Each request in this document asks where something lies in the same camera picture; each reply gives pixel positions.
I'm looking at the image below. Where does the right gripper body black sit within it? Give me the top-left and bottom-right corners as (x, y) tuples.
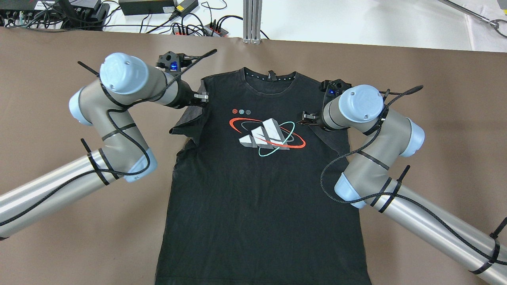
(313, 113), (329, 131)

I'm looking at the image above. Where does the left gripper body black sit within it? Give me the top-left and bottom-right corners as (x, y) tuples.
(174, 81), (197, 109)

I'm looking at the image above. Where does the black graphic t-shirt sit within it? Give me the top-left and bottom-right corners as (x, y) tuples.
(154, 67), (371, 285)

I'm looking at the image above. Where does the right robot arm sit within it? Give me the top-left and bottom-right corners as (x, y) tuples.
(299, 80), (506, 285)

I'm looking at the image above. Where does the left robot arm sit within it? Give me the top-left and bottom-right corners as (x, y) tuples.
(0, 49), (217, 240)

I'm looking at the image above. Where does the red black power strip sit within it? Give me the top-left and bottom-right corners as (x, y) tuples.
(168, 23), (230, 37)

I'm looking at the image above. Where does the black power adapter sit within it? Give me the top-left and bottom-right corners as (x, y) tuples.
(118, 0), (176, 16)

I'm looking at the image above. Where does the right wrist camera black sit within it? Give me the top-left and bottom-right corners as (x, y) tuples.
(320, 79), (353, 98)

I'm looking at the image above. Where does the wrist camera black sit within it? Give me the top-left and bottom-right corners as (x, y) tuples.
(320, 79), (353, 98)
(155, 51), (192, 76)

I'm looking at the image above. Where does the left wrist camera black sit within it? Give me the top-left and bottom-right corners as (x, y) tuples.
(155, 51), (192, 76)

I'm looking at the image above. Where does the aluminium frame post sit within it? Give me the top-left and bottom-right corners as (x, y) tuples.
(242, 0), (263, 45)

